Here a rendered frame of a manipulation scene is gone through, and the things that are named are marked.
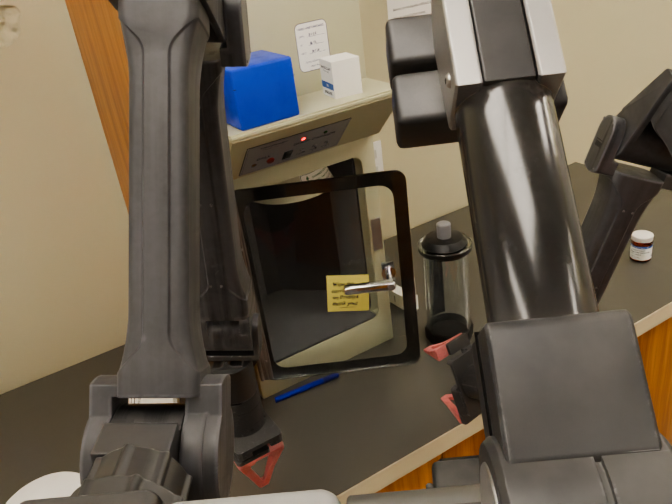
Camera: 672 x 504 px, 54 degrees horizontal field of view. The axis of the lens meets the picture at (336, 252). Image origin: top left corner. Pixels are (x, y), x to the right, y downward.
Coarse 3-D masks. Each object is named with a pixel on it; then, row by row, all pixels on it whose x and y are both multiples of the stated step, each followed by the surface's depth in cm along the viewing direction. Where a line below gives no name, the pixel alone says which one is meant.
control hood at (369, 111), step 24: (312, 96) 111; (360, 96) 107; (384, 96) 108; (288, 120) 101; (312, 120) 103; (336, 120) 107; (360, 120) 112; (384, 120) 117; (240, 144) 98; (240, 168) 106; (264, 168) 111
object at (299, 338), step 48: (240, 192) 110; (288, 192) 110; (336, 192) 110; (384, 192) 111; (288, 240) 114; (336, 240) 115; (384, 240) 115; (288, 288) 119; (288, 336) 124; (336, 336) 124; (384, 336) 124
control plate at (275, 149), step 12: (348, 120) 109; (312, 132) 106; (336, 132) 111; (264, 144) 102; (276, 144) 104; (288, 144) 106; (300, 144) 108; (312, 144) 111; (324, 144) 113; (336, 144) 116; (252, 156) 104; (264, 156) 106; (276, 156) 108; (300, 156) 113; (252, 168) 108
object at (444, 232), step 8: (440, 224) 130; (448, 224) 130; (432, 232) 134; (440, 232) 130; (448, 232) 130; (456, 232) 133; (424, 240) 132; (432, 240) 131; (440, 240) 130; (448, 240) 130; (456, 240) 130; (464, 240) 130; (424, 248) 131; (432, 248) 129; (440, 248) 129; (448, 248) 128; (456, 248) 129
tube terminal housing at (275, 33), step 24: (264, 0) 104; (288, 0) 106; (312, 0) 108; (336, 0) 110; (264, 24) 105; (288, 24) 107; (336, 24) 112; (360, 24) 114; (264, 48) 107; (288, 48) 109; (336, 48) 113; (360, 48) 116; (312, 72) 112; (360, 144) 123; (288, 168) 116; (312, 168) 119; (360, 168) 128; (264, 384) 130; (288, 384) 134
